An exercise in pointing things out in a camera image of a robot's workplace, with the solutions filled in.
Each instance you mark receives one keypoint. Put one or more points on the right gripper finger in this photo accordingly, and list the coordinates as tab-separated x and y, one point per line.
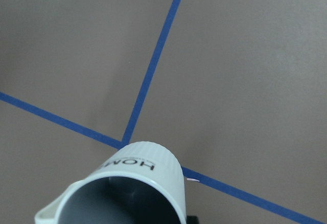
192	219

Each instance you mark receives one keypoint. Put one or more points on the white ribbed HOME mug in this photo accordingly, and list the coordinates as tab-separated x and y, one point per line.
141	183

